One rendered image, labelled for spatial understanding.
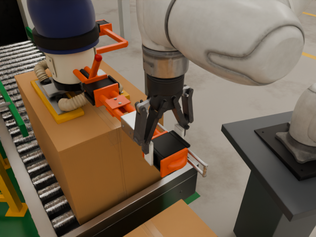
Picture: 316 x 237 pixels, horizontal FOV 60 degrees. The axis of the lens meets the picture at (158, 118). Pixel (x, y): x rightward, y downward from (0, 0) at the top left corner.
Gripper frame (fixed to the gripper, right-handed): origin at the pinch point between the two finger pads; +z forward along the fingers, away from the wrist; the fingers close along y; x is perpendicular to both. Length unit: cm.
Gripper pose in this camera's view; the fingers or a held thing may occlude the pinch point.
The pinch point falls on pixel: (164, 146)
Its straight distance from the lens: 66.5
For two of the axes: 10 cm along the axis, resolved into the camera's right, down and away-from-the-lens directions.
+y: -8.3, 3.4, -4.5
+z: 0.0, 8.0, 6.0
